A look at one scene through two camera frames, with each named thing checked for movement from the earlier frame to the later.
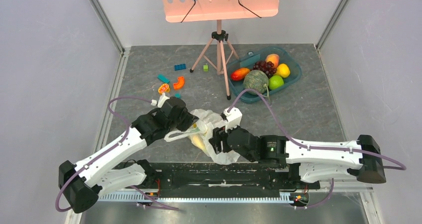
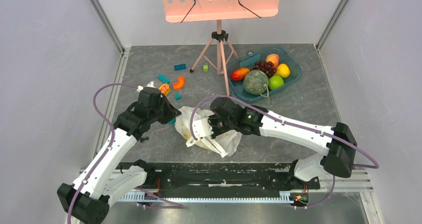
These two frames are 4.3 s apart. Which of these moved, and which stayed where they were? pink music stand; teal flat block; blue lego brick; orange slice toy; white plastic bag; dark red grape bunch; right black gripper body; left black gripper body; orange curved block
Moved: left black gripper body; right black gripper body; white plastic bag
Stayed: dark red grape bunch; teal flat block; orange slice toy; orange curved block; pink music stand; blue lego brick
